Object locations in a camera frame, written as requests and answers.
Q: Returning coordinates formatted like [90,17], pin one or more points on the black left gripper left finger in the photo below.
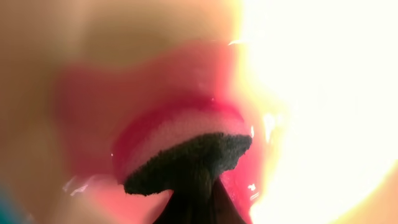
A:
[194,206]

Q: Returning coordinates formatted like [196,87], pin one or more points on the yellow plate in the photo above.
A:
[316,81]

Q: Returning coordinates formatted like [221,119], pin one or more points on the teal plastic tray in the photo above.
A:
[10,213]

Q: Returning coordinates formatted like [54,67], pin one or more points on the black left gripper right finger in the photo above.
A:
[224,209]

